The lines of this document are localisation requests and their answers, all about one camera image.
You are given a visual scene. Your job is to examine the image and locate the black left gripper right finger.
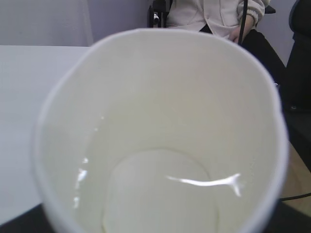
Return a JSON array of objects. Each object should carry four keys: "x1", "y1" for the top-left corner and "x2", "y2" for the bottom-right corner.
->
[{"x1": 271, "y1": 202, "x2": 311, "y2": 233}]

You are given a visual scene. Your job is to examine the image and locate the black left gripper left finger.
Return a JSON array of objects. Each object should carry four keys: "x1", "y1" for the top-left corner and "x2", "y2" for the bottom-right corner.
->
[{"x1": 0, "y1": 204, "x2": 52, "y2": 233}]

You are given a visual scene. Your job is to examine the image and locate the white paper cup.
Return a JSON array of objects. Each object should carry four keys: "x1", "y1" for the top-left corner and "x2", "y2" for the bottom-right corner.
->
[{"x1": 32, "y1": 29, "x2": 289, "y2": 233}]

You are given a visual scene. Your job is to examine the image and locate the person in white jacket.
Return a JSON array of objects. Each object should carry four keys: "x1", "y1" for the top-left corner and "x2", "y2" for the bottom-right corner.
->
[{"x1": 167, "y1": 0, "x2": 285, "y2": 84}]

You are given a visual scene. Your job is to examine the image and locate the black floor cable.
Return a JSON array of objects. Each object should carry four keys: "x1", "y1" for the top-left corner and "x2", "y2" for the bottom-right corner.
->
[{"x1": 280, "y1": 193, "x2": 311, "y2": 201}]

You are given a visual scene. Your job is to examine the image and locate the black hanging cable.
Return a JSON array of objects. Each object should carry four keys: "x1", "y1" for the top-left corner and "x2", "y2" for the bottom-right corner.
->
[{"x1": 237, "y1": 0, "x2": 249, "y2": 45}]

